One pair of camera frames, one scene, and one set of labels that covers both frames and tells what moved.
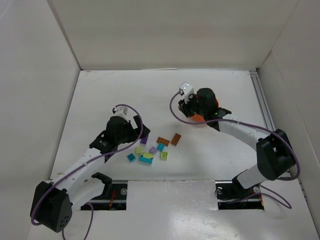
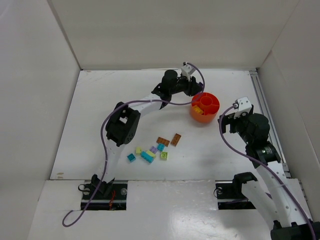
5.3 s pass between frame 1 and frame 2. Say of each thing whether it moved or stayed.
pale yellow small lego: stayed
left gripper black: moved
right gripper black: moved
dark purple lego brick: moved
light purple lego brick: stayed
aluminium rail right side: stayed
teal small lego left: stayed
